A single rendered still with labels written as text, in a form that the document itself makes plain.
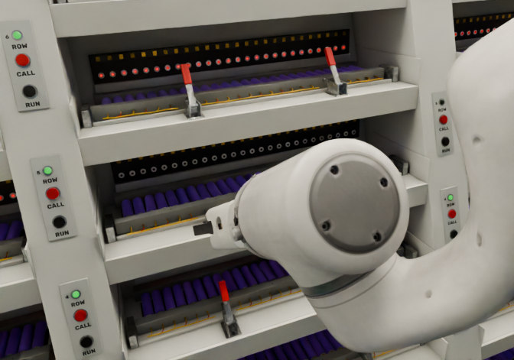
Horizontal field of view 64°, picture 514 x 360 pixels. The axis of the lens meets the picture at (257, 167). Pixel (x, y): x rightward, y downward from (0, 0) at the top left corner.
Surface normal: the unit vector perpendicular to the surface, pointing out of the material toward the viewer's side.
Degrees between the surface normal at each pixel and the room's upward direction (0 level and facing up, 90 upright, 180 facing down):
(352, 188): 76
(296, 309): 16
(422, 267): 27
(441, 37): 90
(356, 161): 71
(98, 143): 106
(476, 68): 60
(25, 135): 90
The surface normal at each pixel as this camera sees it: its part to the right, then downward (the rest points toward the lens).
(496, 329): -0.06, -0.92
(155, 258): 0.34, 0.36
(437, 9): 0.31, 0.08
